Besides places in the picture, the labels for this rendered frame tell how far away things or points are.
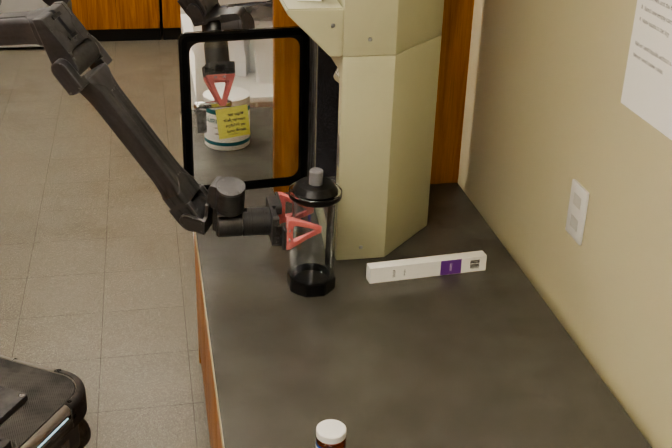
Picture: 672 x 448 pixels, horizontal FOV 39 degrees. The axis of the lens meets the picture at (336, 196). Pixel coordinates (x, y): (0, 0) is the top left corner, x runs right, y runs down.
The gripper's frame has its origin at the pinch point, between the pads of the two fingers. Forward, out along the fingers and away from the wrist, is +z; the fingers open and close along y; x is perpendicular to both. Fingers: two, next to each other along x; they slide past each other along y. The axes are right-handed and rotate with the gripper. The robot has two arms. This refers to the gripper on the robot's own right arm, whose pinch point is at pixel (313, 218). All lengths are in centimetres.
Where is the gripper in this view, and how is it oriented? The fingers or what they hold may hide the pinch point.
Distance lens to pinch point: 196.0
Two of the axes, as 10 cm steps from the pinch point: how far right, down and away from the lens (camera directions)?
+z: 9.8, -0.4, 2.0
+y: -1.9, -4.3, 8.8
